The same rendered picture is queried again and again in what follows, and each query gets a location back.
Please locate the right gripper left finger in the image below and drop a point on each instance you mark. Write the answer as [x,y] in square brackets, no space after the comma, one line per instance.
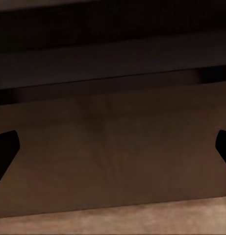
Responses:
[9,146]

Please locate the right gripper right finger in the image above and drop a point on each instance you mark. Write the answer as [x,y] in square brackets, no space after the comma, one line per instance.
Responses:
[221,144]

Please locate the cabinet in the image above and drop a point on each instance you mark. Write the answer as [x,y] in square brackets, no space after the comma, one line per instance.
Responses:
[115,102]

